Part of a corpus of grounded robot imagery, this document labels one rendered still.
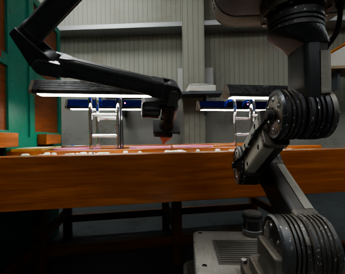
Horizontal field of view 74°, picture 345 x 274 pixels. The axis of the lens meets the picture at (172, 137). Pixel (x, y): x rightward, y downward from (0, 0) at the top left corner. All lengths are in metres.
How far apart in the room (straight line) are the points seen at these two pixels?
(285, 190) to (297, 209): 0.06
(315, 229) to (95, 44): 3.67
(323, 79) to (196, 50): 2.86
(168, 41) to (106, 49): 0.93
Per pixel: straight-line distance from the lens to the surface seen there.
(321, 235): 0.57
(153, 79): 0.75
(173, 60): 3.58
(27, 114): 1.69
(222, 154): 0.93
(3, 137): 1.29
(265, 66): 3.74
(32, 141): 1.72
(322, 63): 0.55
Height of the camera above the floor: 0.83
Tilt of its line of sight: level
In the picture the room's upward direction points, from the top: 1 degrees counter-clockwise
